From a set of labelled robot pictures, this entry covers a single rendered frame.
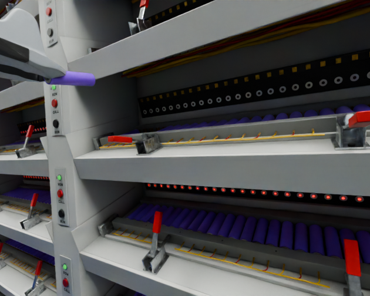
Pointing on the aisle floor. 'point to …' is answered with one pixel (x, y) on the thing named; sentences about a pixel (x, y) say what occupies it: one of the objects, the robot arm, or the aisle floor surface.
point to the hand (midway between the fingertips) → (49, 77)
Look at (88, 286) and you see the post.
